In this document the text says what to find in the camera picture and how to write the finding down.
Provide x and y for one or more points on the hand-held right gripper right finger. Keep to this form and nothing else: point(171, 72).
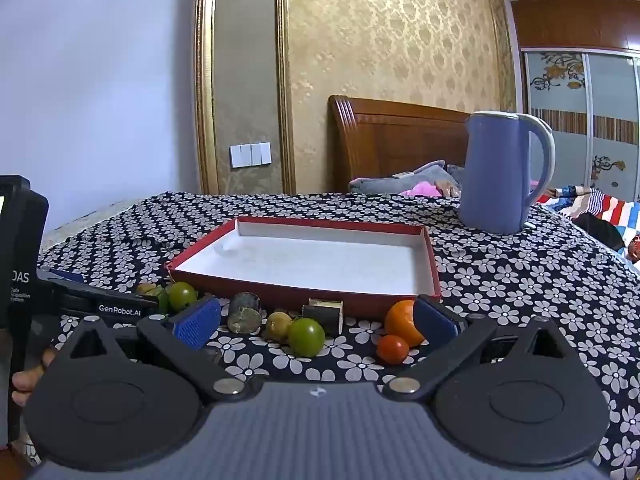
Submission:
point(435, 317)

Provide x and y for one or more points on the red cardboard box tray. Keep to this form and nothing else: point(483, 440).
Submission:
point(320, 260)

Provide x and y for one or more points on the black white floral tablecloth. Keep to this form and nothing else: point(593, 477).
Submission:
point(500, 280)

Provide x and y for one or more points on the white wall switch panel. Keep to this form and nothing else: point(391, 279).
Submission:
point(250, 155)

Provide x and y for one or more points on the green tomato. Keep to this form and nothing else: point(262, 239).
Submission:
point(182, 296)
point(161, 296)
point(306, 337)

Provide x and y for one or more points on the person's left hand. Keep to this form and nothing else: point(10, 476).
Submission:
point(27, 382)

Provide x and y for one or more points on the pink cloth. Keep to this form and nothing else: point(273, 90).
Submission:
point(422, 189)

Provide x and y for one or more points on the red cherry tomato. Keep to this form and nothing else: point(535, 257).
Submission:
point(392, 349)

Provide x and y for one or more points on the dark sugarcane piece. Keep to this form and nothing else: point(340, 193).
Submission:
point(244, 312)
point(324, 316)

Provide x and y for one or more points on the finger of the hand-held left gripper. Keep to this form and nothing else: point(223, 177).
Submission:
point(100, 305)
point(65, 276)

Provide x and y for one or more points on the wooden bed headboard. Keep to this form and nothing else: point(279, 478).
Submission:
point(390, 145)

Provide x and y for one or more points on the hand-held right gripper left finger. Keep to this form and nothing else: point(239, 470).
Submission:
point(197, 322)

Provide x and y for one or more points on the brown longan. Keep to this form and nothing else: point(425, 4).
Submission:
point(278, 326)
point(144, 288)

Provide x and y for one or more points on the striped colourful blanket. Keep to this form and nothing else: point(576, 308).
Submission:
point(615, 207)

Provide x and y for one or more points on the orange tangerine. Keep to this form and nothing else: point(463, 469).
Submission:
point(400, 322)

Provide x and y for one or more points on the blue electric kettle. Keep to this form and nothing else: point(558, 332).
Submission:
point(492, 175)

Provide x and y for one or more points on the gold wall moulding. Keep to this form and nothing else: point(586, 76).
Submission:
point(285, 85)
point(206, 85)

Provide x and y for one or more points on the dark cloth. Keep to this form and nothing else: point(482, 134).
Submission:
point(600, 230)

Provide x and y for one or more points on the wardrobe with patterned doors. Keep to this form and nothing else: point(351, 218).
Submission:
point(605, 110)

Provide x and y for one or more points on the grey cloth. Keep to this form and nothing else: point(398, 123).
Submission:
point(385, 184)

